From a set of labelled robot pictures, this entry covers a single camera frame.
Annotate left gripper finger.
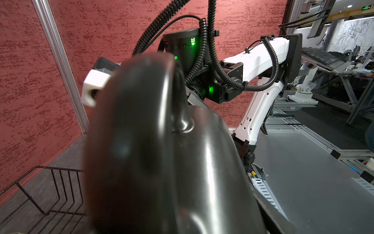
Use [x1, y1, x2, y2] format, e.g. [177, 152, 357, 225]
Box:
[253, 190, 298, 234]

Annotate black mug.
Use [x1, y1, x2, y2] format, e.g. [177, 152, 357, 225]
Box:
[83, 53, 266, 234]

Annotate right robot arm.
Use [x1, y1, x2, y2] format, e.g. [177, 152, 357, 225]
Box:
[133, 1, 303, 165]

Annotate grey keyboard on stand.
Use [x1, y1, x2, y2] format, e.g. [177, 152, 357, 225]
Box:
[302, 47, 349, 73]

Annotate black wire dish rack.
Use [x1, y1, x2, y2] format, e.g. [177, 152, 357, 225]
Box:
[1, 166, 92, 234]

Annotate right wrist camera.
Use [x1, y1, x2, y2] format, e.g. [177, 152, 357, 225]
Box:
[81, 57, 121, 108]

